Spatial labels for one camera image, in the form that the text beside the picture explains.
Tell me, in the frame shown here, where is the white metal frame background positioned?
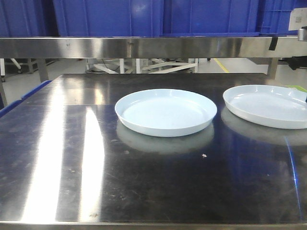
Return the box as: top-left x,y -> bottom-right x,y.
85,58 -> 199,74

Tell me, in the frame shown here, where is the blue crate on shelf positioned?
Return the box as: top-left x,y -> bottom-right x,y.
162,0 -> 307,37
0,0 -> 59,38
53,0 -> 164,37

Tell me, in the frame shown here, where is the left blue crate on shelf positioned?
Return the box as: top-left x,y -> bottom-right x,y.
0,0 -> 59,38

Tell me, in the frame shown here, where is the right blue crate on shelf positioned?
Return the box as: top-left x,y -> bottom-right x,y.
162,0 -> 307,37

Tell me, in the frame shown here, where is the steel shelf leg right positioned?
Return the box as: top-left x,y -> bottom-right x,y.
266,58 -> 279,79

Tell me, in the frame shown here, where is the black tape strip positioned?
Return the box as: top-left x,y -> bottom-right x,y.
269,37 -> 279,51

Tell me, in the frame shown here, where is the steel shelf leg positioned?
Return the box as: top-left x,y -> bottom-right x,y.
266,58 -> 279,79
36,58 -> 49,82

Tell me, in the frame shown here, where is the stainless steel shelf beam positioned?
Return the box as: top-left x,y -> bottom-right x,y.
0,37 -> 307,58

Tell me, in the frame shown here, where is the light blue plate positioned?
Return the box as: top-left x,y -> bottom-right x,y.
115,89 -> 217,138
223,85 -> 307,129

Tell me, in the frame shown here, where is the white paper label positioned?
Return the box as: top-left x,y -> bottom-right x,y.
288,7 -> 307,31

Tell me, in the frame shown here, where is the middle blue crate on shelf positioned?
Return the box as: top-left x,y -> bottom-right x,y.
53,0 -> 164,37

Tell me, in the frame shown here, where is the steel shelf leg left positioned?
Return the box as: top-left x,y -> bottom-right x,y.
36,58 -> 49,82

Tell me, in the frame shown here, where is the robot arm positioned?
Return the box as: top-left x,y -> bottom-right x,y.
288,26 -> 307,70

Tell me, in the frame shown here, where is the green object behind plate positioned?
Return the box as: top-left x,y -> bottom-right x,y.
286,85 -> 307,92

